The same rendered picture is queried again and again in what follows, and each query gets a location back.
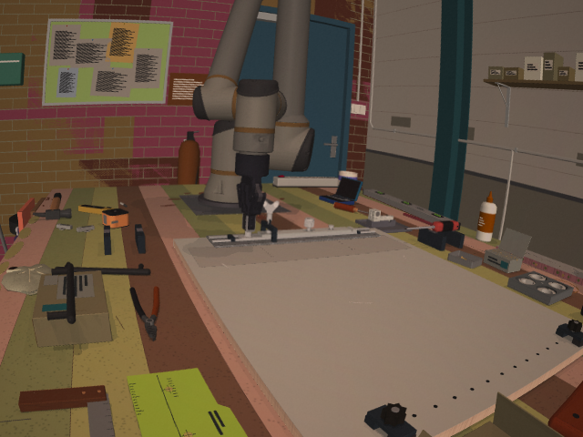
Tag olive cardboard piece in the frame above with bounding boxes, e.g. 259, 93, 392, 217
493, 391, 553, 437

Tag red black screwdriver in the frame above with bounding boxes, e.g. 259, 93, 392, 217
400, 218, 462, 234

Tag grey wall pipe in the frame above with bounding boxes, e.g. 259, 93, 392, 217
367, 125, 583, 207

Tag brown wall shelf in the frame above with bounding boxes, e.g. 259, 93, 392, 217
483, 77, 583, 129

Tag green wall sign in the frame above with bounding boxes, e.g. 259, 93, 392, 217
0, 51, 26, 87

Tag black knob clamp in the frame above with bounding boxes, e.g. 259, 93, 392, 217
364, 401, 423, 432
555, 318, 583, 348

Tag green paper template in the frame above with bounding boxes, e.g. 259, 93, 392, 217
127, 368, 250, 437

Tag orange tape measure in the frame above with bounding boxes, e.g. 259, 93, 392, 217
100, 208, 130, 229

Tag small grey tray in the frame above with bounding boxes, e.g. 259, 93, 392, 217
446, 249, 484, 269

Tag grey tray with cups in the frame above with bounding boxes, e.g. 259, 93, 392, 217
506, 269, 573, 307

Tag blue door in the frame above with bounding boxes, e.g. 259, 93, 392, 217
236, 13, 357, 179

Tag grey notice board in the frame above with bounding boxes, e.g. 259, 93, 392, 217
41, 18, 174, 107

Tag dark grey base sheet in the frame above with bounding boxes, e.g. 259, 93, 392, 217
179, 193, 291, 216

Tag red black pliers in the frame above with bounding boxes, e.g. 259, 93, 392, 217
128, 285, 161, 342

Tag black tool rest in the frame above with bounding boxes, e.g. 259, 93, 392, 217
417, 227, 466, 251

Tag brown gas cylinder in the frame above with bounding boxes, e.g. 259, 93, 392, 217
178, 130, 201, 186

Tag grey open-lid box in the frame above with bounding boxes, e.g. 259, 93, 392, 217
483, 227, 534, 275

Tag brown wall sign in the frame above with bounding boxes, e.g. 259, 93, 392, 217
168, 72, 212, 107

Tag red-brown box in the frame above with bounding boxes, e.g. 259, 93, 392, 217
547, 379, 583, 437

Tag grey spirit level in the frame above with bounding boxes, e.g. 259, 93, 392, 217
362, 188, 453, 220

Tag black clamp block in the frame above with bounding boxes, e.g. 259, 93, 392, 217
260, 218, 281, 243

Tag brown cardboard box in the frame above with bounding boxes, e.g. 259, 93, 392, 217
32, 270, 114, 349

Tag large grey panel board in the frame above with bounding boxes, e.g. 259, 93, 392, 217
171, 235, 583, 437

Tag orange black hand tool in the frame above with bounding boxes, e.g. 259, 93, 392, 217
32, 192, 73, 221

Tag beige round cloth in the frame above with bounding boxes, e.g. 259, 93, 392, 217
1, 260, 54, 298

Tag grey jig rail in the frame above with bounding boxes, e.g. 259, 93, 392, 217
207, 226, 380, 249

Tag teal column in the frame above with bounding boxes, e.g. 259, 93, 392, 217
429, 0, 476, 216

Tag orange black block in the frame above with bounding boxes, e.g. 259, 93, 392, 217
8, 197, 37, 237

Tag brown try square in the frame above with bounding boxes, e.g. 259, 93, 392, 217
18, 385, 116, 437

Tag blue open case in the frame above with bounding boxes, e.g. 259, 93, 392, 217
319, 177, 364, 205

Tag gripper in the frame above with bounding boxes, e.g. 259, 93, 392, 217
234, 153, 270, 230

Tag tall beige box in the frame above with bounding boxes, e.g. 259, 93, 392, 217
542, 51, 564, 83

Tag white brown glue bottle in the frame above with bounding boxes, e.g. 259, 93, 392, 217
476, 190, 497, 243

